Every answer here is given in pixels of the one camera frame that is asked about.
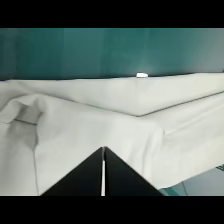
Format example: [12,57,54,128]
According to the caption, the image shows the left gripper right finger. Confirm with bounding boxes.
[103,146,164,197]

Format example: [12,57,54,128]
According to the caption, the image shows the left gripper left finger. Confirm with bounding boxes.
[41,146,105,197]

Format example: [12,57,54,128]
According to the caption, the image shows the white shirt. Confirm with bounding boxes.
[0,72,224,197]

